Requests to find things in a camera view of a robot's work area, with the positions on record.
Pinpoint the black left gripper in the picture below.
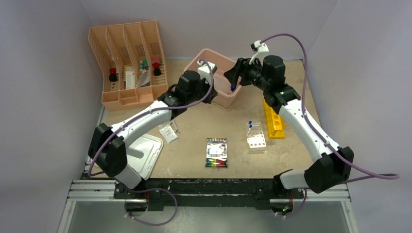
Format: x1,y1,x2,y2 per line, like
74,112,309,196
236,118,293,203
187,75,217,104

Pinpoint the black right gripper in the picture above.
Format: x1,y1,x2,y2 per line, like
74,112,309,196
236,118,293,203
224,57,271,91

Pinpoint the pink plastic bin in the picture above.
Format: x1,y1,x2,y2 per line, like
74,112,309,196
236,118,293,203
184,49,241,108

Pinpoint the white sachet packet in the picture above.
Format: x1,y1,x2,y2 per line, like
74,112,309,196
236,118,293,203
159,125,178,144

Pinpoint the white plastic lid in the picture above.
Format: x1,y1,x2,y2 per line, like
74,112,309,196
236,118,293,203
90,132,164,181

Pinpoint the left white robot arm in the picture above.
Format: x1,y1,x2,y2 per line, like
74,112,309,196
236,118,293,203
87,70,217,199

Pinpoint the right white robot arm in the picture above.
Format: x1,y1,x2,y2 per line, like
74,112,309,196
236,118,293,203
223,55,354,198

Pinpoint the red black stamp right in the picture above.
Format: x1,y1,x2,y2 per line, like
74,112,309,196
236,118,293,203
152,58,162,76

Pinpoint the red black stamp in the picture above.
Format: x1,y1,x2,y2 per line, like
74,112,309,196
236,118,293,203
109,67,118,82
152,58,162,76

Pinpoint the clear ruler set packet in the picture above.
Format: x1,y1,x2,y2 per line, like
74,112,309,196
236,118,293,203
136,70,151,88

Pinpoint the green grey eraser block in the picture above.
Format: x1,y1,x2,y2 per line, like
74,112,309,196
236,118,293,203
143,60,149,69

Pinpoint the coloured marker pen pack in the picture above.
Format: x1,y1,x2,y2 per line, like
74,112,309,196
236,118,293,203
205,138,228,167

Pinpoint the green white glue stick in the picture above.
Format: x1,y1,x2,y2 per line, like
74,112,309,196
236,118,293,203
139,60,143,72

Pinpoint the clear plastic well tray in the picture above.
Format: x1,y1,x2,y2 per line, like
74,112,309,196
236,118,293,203
246,122,267,152

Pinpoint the yellow test tube rack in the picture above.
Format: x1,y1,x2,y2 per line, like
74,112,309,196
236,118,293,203
262,100,286,139

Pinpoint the white card box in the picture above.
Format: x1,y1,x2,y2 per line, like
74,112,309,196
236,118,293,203
125,71,136,89

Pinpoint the peach plastic desk organizer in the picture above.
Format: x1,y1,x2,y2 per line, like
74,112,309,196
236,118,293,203
88,20,169,111

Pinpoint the red black stamp left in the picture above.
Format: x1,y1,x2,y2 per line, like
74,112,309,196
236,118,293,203
109,67,118,82

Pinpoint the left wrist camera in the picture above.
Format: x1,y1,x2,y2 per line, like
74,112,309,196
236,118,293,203
197,61,217,82

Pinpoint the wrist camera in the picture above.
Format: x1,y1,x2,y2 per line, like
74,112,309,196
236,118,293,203
197,61,217,82
249,40,269,65

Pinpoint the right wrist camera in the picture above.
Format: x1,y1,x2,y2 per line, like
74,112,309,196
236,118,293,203
249,40,269,65

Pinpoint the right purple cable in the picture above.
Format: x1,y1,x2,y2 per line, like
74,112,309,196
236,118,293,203
260,33,400,219

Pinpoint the purple cable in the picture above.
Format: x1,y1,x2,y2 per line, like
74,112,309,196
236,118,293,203
260,33,400,219
87,59,215,226

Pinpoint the black aluminium base frame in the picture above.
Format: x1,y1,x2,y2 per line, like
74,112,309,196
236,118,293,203
58,162,360,233

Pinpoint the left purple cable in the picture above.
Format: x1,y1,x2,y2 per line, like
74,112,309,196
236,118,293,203
87,59,215,226

